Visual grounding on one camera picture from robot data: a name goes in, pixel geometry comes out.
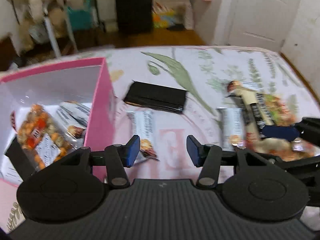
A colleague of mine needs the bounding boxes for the cream orange biscuit bag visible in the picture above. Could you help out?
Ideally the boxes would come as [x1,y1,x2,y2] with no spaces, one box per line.
[226,80,320,162]

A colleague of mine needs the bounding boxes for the white snack bar packet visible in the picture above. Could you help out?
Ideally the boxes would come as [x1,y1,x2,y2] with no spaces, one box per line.
[54,101,91,139]
[127,110,159,164]

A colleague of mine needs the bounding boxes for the clear bag mixed nuts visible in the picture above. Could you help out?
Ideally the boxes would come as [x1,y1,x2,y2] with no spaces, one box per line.
[217,107,245,151]
[16,104,72,170]

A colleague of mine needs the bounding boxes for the plain black snack packet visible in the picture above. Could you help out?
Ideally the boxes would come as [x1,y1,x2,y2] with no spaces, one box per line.
[123,81,187,114]

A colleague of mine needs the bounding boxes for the floral bed sheet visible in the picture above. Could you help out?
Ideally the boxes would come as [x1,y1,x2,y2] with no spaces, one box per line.
[8,46,319,239]

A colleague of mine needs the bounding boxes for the pink cardboard box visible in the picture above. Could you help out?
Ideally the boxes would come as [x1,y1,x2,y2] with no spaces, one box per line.
[1,58,116,185]

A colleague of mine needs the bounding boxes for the white door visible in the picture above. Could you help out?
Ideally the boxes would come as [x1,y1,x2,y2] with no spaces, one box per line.
[228,0,300,52]

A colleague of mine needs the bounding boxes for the white plastic package on floor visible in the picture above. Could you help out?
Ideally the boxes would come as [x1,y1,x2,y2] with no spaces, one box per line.
[184,2,194,30]

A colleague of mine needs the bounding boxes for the teal shopping bag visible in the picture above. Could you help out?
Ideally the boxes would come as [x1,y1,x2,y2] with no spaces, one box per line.
[67,0,93,31]

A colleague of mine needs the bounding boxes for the colourful gift bag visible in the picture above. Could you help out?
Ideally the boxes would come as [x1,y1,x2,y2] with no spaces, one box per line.
[152,2,176,29]

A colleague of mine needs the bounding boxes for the black suitcase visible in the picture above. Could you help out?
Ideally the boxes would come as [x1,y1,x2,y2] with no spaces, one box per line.
[115,0,153,36]

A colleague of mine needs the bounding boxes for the rolling laptop table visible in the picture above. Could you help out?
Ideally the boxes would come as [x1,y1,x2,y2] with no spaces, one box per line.
[39,0,101,58]

